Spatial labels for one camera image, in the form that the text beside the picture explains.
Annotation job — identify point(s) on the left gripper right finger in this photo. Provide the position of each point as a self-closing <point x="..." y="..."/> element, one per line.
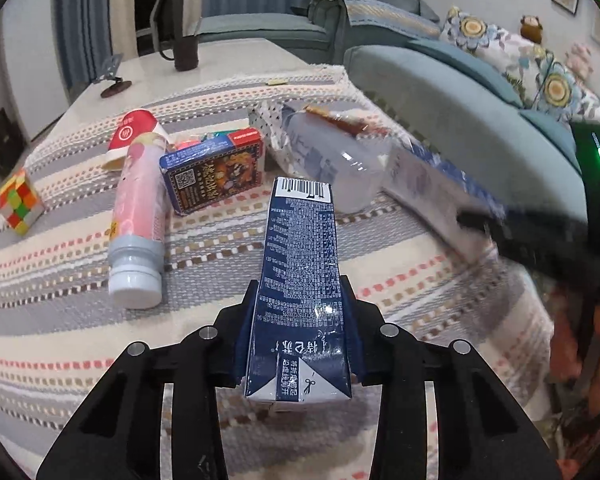
<point x="483" y="432"/>

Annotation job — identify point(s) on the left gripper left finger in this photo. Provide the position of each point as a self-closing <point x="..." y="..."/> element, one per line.
<point x="115" y="432"/>

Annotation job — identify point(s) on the blue milk carton large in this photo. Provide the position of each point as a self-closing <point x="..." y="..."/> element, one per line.
<point x="438" y="191"/>

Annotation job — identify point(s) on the blue milk carton small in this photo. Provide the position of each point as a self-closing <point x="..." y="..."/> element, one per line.
<point x="297" y="346"/>

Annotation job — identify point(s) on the pink yogurt bottle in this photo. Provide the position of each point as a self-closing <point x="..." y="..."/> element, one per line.
<point x="136" y="242"/>

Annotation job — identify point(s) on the clear plastic bottle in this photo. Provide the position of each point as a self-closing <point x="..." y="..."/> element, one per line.
<point x="322" y="152"/>

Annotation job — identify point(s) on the brown snack wrapper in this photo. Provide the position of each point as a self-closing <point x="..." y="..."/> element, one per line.
<point x="355" y="126"/>

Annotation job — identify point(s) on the red white paper cup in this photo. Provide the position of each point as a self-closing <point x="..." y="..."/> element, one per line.
<point x="131" y="125"/>

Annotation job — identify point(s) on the polka dot wrapper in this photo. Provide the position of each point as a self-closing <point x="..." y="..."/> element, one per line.
<point x="270" y="119"/>

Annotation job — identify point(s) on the person's right hand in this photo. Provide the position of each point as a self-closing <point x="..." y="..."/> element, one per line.
<point x="572" y="359"/>

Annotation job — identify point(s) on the floral cushion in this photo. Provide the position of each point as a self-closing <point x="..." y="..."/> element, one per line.
<point x="520" y="61"/>
<point x="561" y="94"/>

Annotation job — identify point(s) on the teal sofa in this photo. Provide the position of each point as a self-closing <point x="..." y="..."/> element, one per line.
<point x="455" y="103"/>

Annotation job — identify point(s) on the woven striped table cloth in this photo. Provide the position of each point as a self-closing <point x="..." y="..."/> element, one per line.
<point x="59" y="330"/>

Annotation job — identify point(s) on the brown monkey plush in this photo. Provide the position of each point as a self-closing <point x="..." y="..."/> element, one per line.
<point x="531" y="29"/>

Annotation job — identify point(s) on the rubik's cube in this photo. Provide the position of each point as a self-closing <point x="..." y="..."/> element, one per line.
<point x="20" y="204"/>

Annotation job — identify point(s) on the blue card box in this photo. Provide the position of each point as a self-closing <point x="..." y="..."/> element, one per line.
<point x="213" y="170"/>

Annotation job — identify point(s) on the white refrigerator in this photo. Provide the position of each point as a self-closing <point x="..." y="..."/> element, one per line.
<point x="32" y="65"/>

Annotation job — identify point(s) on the dark brown mug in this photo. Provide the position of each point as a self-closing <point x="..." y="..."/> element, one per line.
<point x="182" y="51"/>

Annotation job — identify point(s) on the blue curtain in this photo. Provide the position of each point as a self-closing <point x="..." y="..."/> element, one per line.
<point x="83" y="42"/>

